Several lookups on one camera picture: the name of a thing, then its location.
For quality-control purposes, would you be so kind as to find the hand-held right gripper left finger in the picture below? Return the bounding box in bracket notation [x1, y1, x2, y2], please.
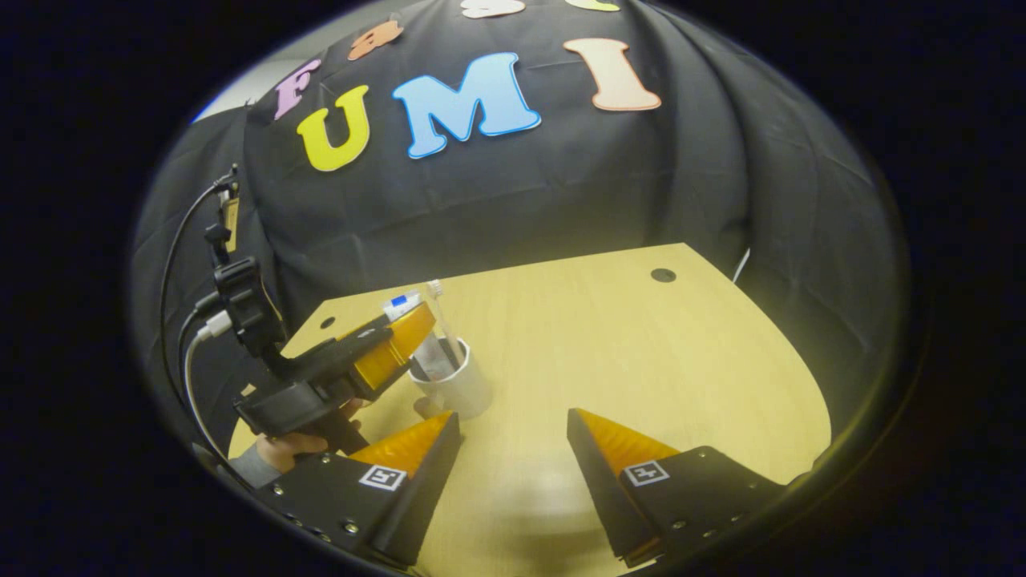
[255, 410, 463, 570]

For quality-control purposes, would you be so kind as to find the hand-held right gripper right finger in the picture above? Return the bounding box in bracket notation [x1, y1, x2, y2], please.
[566, 407, 790, 568]

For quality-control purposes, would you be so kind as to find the white toothpaste tube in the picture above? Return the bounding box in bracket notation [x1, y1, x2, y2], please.
[382, 290, 459, 382]

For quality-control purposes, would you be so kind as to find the beige toothbrush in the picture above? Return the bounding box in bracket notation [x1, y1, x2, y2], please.
[426, 279, 466, 365]

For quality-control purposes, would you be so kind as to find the white cup with beige handle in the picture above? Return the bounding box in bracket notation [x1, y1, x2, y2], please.
[407, 337, 495, 420]

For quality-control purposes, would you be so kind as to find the light wooden desktop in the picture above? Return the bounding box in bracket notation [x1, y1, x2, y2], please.
[228, 243, 833, 577]

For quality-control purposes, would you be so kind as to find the black backdrop cloth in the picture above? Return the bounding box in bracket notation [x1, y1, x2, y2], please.
[132, 0, 907, 450]

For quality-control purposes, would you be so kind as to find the white plug cable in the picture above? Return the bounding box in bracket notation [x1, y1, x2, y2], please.
[184, 313, 235, 467]

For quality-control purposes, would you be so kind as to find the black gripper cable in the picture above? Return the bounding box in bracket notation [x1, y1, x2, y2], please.
[158, 180, 221, 393]

